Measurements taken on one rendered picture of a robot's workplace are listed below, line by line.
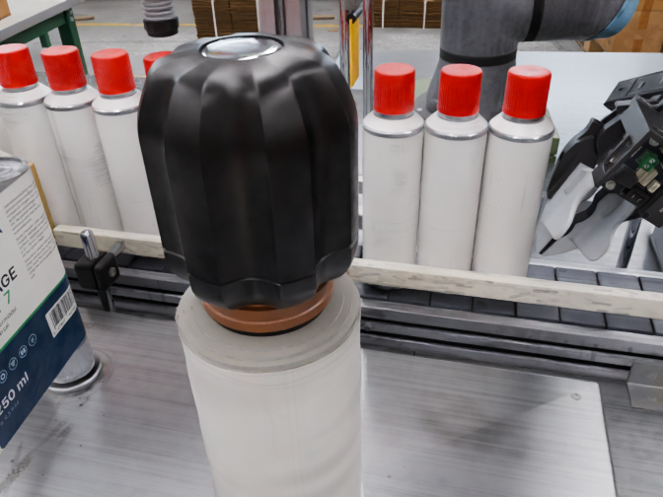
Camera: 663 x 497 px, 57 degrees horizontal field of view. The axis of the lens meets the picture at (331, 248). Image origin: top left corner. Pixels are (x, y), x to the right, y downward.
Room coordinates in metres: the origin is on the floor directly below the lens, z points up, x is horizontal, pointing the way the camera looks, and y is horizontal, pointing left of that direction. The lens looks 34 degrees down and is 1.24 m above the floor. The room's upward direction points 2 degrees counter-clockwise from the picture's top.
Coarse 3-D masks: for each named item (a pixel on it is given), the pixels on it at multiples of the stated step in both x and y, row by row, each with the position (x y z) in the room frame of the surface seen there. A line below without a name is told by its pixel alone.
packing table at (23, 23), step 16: (16, 0) 2.34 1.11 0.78; (32, 0) 2.33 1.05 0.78; (48, 0) 2.32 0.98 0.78; (64, 0) 2.31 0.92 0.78; (80, 0) 2.41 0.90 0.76; (16, 16) 2.09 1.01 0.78; (32, 16) 2.09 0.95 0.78; (48, 16) 2.18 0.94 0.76; (64, 16) 2.37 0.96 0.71; (0, 32) 1.91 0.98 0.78; (16, 32) 1.98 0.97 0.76; (32, 32) 2.15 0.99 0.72; (64, 32) 2.37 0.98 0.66; (80, 48) 2.40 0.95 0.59
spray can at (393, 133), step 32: (384, 64) 0.49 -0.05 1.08; (384, 96) 0.47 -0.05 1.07; (384, 128) 0.46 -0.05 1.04; (416, 128) 0.46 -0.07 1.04; (384, 160) 0.46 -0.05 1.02; (416, 160) 0.46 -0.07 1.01; (384, 192) 0.46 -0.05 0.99; (416, 192) 0.46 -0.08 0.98; (384, 224) 0.46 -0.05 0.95; (416, 224) 0.47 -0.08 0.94; (384, 256) 0.46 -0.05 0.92; (384, 288) 0.45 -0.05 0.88
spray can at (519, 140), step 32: (512, 96) 0.45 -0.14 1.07; (544, 96) 0.45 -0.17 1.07; (512, 128) 0.45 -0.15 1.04; (544, 128) 0.44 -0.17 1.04; (512, 160) 0.44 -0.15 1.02; (544, 160) 0.44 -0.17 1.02; (480, 192) 0.47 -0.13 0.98; (512, 192) 0.44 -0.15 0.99; (480, 224) 0.46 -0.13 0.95; (512, 224) 0.44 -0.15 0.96; (480, 256) 0.45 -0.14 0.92; (512, 256) 0.44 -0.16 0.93
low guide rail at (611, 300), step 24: (72, 240) 0.52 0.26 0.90; (96, 240) 0.52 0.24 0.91; (120, 240) 0.51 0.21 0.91; (144, 240) 0.50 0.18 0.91; (360, 264) 0.45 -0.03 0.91; (384, 264) 0.45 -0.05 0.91; (408, 264) 0.45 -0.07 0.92; (408, 288) 0.44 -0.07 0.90; (432, 288) 0.43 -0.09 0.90; (456, 288) 0.43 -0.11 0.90; (480, 288) 0.42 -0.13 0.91; (504, 288) 0.42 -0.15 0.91; (528, 288) 0.41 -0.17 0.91; (552, 288) 0.41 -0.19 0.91; (576, 288) 0.40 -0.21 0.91; (600, 288) 0.40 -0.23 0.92; (624, 312) 0.39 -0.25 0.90; (648, 312) 0.39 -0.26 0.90
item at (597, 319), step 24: (120, 264) 0.51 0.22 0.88; (144, 264) 0.51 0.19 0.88; (360, 288) 0.46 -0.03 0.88; (624, 288) 0.45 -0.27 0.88; (648, 288) 0.44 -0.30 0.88; (480, 312) 0.42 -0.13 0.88; (504, 312) 0.42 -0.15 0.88; (528, 312) 0.42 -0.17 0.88; (552, 312) 0.42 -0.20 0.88; (576, 312) 0.41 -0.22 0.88; (600, 312) 0.41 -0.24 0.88
